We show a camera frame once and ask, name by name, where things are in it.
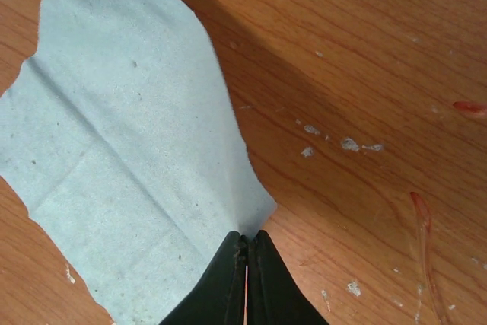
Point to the light blue cleaning cloth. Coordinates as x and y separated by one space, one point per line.
120 138

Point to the thin brown frame glasses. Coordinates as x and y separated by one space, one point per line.
424 225

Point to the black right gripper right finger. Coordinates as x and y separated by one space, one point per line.
273 297

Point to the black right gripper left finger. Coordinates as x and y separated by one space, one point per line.
219 295

